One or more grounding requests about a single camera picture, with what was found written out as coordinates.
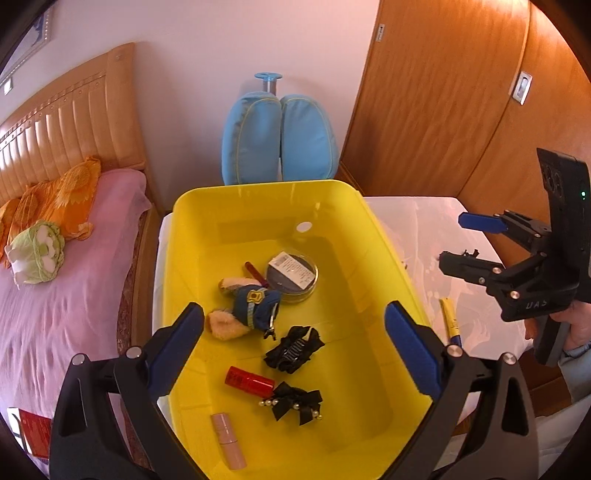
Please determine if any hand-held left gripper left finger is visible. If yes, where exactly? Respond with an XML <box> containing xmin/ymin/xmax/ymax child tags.
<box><xmin>48</xmin><ymin>302</ymin><xmax>206</xmax><ymax>480</ymax></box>

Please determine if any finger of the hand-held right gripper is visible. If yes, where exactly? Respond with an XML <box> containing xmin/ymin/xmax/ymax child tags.
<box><xmin>458</xmin><ymin>210</ymin><xmax>552</xmax><ymax>252</ymax></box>
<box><xmin>438</xmin><ymin>250</ymin><xmax>507</xmax><ymax>290</ymax></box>

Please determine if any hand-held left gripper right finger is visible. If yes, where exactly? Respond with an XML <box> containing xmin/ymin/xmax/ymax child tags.
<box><xmin>384</xmin><ymin>301</ymin><xmax>540</xmax><ymax>480</ymax></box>

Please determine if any yellow and blue cream tube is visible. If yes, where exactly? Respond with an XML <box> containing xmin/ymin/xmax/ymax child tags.
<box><xmin>438</xmin><ymin>296</ymin><xmax>465</xmax><ymax>349</ymax></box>

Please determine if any red cylindrical lipstick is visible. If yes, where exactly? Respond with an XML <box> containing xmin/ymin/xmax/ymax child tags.
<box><xmin>225</xmin><ymin>366</ymin><xmax>276</xmax><ymax>398</ymax></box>

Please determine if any yellow plastic bin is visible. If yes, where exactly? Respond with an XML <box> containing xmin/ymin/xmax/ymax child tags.
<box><xmin>157</xmin><ymin>180</ymin><xmax>437</xmax><ymax>480</ymax></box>

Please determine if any black claw hair clip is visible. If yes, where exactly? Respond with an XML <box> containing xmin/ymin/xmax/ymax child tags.
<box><xmin>264</xmin><ymin>325</ymin><xmax>326</xmax><ymax>374</ymax></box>

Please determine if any black bow pearl hair clip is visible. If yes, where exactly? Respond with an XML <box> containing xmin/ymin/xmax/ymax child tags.
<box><xmin>259</xmin><ymin>382</ymin><xmax>324</xmax><ymax>426</ymax></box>

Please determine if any round clear plastic case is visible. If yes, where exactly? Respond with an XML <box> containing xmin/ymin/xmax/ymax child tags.
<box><xmin>267</xmin><ymin>249</ymin><xmax>320</xmax><ymax>304</ymax></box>

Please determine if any person's right forearm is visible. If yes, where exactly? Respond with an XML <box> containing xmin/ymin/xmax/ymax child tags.
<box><xmin>556</xmin><ymin>344</ymin><xmax>591</xmax><ymax>407</ymax></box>

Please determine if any person's right hand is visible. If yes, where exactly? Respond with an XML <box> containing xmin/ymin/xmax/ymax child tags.
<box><xmin>564</xmin><ymin>302</ymin><xmax>591</xmax><ymax>352</ymax></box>

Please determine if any pink lipstick tube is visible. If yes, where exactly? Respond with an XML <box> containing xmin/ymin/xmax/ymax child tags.
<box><xmin>211</xmin><ymin>412</ymin><xmax>247</xmax><ymax>472</ymax></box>

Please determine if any pink bed sheet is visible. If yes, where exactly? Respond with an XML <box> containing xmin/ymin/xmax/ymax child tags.
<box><xmin>0</xmin><ymin>168</ymin><xmax>160</xmax><ymax>476</ymax></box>

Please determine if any dark red slim tube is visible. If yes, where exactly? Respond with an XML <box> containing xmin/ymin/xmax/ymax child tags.
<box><xmin>244</xmin><ymin>261</ymin><xmax>271</xmax><ymax>289</ymax></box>

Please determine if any wooden wardrobe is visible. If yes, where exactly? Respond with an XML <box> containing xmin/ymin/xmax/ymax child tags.
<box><xmin>339</xmin><ymin>0</ymin><xmax>591</xmax><ymax>273</ymax></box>

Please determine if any red booklet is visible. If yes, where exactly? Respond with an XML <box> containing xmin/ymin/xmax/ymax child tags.
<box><xmin>9</xmin><ymin>408</ymin><xmax>54</xmax><ymax>460</ymax></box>

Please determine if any green cabbage plush toy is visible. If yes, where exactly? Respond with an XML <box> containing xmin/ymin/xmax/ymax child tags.
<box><xmin>4</xmin><ymin>220</ymin><xmax>68</xmax><ymax>289</ymax></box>

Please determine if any large orange pillow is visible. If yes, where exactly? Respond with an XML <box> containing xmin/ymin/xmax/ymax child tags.
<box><xmin>14</xmin><ymin>156</ymin><xmax>102</xmax><ymax>241</ymax></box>

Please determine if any small orange pillow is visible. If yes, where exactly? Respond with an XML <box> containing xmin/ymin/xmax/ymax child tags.
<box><xmin>0</xmin><ymin>198</ymin><xmax>21</xmax><ymax>268</ymax></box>

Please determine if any blue cushioned chair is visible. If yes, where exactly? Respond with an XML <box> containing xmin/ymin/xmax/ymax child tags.
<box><xmin>221</xmin><ymin>71</ymin><xmax>339</xmax><ymax>185</ymax></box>

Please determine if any wooden bed headboard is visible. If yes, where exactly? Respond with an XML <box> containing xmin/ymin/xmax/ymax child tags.
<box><xmin>0</xmin><ymin>42</ymin><xmax>148</xmax><ymax>204</ymax></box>

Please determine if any plush toy keychain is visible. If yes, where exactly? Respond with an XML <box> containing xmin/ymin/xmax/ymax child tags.
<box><xmin>205</xmin><ymin>276</ymin><xmax>282</xmax><ymax>342</ymax></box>

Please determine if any metal wardrobe handle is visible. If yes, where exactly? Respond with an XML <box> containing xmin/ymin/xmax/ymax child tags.
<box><xmin>509</xmin><ymin>71</ymin><xmax>534</xmax><ymax>102</ymax></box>

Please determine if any framed wall picture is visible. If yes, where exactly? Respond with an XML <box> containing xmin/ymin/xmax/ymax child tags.
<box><xmin>0</xmin><ymin>11</ymin><xmax>54</xmax><ymax>81</ymax></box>

